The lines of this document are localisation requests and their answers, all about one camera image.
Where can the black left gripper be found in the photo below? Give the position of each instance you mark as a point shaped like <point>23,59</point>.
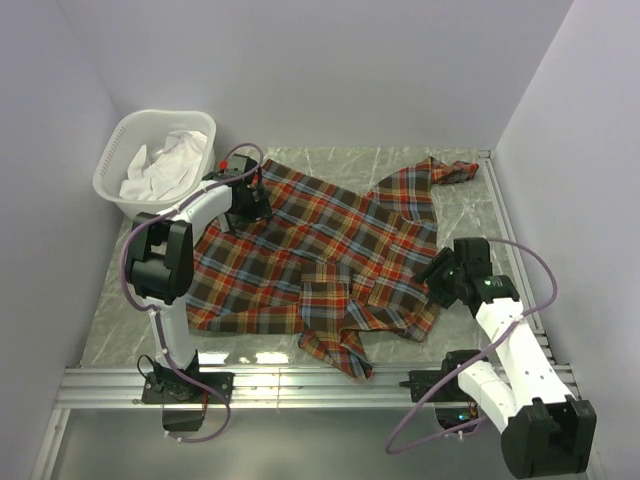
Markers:
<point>260,209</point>

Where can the red brown plaid shirt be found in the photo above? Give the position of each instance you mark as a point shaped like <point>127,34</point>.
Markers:
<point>330,265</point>

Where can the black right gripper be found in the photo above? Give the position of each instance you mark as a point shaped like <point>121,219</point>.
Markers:
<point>431,275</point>

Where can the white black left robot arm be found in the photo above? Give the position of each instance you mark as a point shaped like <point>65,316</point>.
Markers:
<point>157,265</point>

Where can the aluminium mounting rail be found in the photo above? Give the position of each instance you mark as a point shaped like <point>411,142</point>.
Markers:
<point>254,387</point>

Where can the white crumpled shirt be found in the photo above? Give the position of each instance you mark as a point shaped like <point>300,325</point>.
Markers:
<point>169,172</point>

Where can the aluminium right side rail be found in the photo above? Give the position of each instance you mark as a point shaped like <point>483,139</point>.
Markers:
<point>513,254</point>

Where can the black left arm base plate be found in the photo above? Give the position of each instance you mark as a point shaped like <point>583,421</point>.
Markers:
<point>167,388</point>

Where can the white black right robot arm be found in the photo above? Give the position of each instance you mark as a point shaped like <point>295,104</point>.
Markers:
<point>545,429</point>

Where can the white plastic laundry basket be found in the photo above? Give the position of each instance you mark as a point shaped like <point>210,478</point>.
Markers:
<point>148,127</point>

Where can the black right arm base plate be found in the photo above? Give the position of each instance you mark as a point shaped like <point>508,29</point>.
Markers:
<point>419,382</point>

